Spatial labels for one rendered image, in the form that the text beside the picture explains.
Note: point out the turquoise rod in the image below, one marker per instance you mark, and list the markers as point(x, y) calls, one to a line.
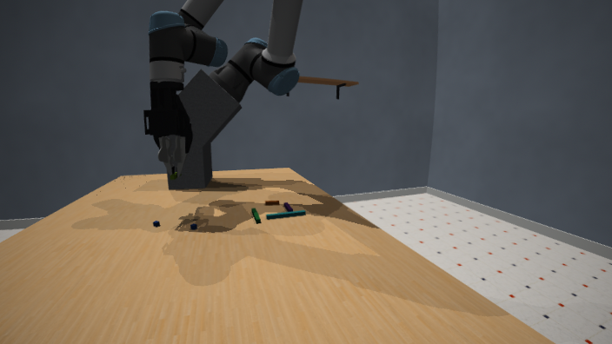
point(285, 214)

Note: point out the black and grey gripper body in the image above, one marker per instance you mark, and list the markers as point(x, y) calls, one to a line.
point(167, 120)

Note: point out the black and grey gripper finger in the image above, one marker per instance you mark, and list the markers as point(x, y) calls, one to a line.
point(183, 143)
point(164, 154)

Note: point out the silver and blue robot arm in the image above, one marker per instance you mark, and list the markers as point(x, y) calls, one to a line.
point(176, 38)

